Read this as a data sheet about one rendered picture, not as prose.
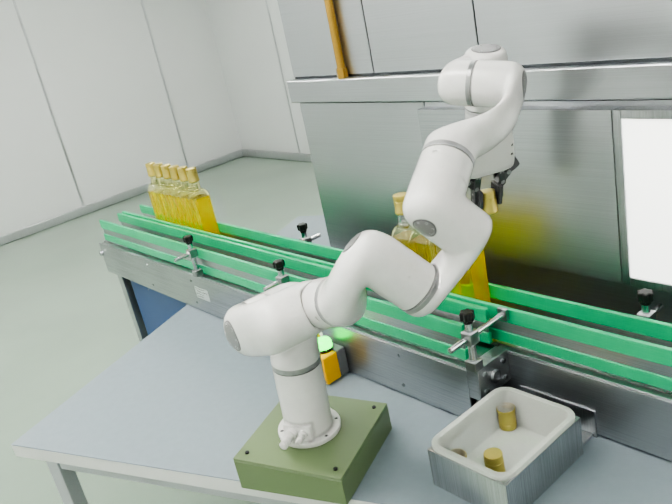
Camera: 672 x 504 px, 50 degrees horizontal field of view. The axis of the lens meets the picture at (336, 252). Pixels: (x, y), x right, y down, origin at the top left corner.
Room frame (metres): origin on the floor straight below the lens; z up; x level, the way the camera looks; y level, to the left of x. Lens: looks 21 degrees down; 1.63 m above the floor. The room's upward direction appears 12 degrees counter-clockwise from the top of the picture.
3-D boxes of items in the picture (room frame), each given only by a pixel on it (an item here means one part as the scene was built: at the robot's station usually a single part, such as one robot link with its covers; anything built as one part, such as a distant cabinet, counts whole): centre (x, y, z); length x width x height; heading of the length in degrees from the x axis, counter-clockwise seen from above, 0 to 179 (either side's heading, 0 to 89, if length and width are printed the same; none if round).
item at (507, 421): (1.16, -0.25, 0.79); 0.04 x 0.04 x 0.04
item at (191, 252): (2.04, 0.44, 0.94); 0.07 x 0.04 x 0.13; 127
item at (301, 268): (1.98, 0.26, 0.92); 1.75 x 0.01 x 0.08; 37
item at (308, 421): (1.21, 0.13, 0.89); 0.16 x 0.13 x 0.15; 155
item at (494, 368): (1.23, -0.25, 0.85); 0.09 x 0.04 x 0.07; 127
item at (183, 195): (2.31, 0.43, 1.02); 0.06 x 0.06 x 0.28; 37
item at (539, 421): (1.07, -0.22, 0.80); 0.22 x 0.17 x 0.09; 127
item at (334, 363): (1.52, 0.08, 0.79); 0.07 x 0.07 x 0.07; 37
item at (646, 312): (1.15, -0.54, 0.94); 0.07 x 0.04 x 0.13; 127
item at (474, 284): (1.38, -0.26, 0.99); 0.06 x 0.06 x 0.21; 38
